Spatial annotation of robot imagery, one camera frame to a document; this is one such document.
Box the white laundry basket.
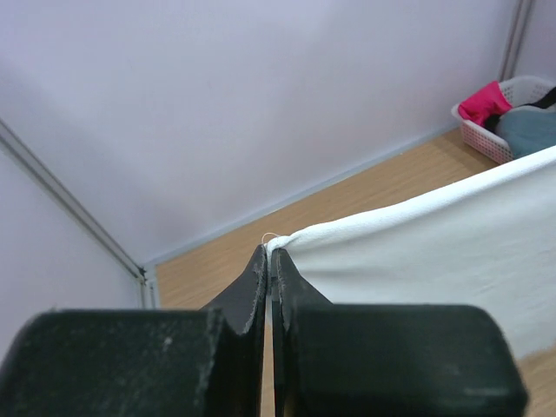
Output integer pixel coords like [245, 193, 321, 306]
[451, 76, 555, 164]

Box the aluminium corner post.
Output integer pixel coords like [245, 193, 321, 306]
[1, 120, 161, 309]
[498, 0, 536, 82]

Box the black garment strap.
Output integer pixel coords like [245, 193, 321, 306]
[484, 86, 556, 131]

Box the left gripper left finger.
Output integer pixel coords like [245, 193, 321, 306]
[1, 247, 266, 416]

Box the right aluminium corner post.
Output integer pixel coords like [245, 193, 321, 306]
[498, 0, 536, 82]

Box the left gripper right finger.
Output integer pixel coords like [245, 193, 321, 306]
[270, 249, 528, 416]

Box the pink t shirt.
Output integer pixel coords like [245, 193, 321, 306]
[457, 81, 513, 128]

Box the white t shirt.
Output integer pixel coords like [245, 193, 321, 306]
[266, 148, 555, 357]

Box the left aluminium corner post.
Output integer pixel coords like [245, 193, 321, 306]
[1, 120, 161, 309]

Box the blue grey t shirt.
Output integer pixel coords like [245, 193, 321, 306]
[495, 106, 555, 159]

